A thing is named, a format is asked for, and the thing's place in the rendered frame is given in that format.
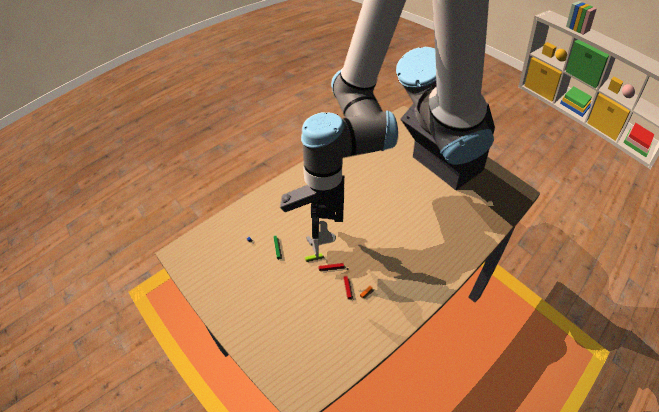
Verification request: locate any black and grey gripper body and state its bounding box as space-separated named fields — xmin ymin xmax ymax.
xmin=310 ymin=175 xmax=345 ymax=222

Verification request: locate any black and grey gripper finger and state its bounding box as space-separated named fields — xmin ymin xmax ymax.
xmin=312 ymin=212 xmax=336 ymax=258

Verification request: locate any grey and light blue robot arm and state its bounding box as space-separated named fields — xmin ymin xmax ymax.
xmin=280 ymin=0 xmax=494 ymax=212

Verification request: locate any orange rod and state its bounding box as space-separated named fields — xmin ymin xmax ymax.
xmin=360 ymin=286 xmax=372 ymax=298

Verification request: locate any red rod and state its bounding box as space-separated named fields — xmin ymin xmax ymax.
xmin=344 ymin=276 xmax=351 ymax=299
xmin=319 ymin=263 xmax=344 ymax=271

